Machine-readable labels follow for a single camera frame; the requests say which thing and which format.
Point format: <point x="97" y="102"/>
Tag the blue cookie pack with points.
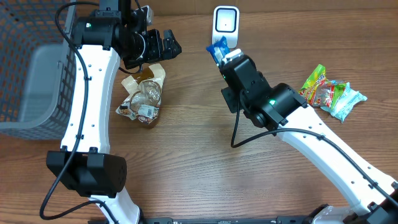
<point x="219" y="50"/>

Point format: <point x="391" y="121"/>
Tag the pale green wipes packet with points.
<point x="345" y="103"/>

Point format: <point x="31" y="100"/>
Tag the dark grey plastic basket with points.
<point x="37" y="71"/>

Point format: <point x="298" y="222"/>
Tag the white barcode scanner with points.
<point x="226" y="24"/>

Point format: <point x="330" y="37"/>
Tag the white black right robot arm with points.
<point x="370" y="193"/>

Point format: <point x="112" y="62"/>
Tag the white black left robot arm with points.
<point x="113" y="34"/>

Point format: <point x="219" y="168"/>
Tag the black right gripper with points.
<point x="229" y="99"/>

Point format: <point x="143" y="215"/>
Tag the beige brown cookie bag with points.
<point x="145" y="95"/>

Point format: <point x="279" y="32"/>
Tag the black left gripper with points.
<point x="158" y="52"/>

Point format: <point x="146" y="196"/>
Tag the green yellow candy bag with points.
<point x="320" y="91"/>

